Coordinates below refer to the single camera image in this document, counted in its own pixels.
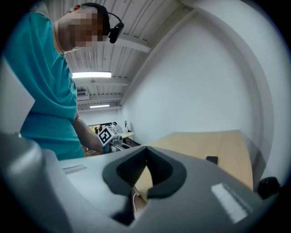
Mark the white background table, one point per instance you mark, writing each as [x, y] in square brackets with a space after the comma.
[127, 134]

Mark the small flat black device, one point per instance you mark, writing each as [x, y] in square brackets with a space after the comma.
[212, 159]

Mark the black rounded object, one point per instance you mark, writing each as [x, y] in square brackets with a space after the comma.
[269, 187]

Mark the person's head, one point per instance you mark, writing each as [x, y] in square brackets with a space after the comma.
[77, 29]

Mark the long ceiling light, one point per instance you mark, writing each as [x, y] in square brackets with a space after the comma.
[92, 74]
[99, 106]

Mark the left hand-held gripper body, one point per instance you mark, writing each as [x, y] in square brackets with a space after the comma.
[109, 138]

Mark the person's left forearm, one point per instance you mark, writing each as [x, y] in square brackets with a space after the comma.
[87, 134]

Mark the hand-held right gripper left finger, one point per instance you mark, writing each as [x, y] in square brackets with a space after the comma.
[91, 182]

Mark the black head-worn camera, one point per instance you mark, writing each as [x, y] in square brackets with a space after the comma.
[114, 31]

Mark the person's teal shirt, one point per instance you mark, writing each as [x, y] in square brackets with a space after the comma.
[43, 91]

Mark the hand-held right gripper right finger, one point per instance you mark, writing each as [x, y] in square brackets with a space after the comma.
[195, 204]

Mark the ceiling air conditioner unit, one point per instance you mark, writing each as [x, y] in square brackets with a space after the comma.
[83, 95]

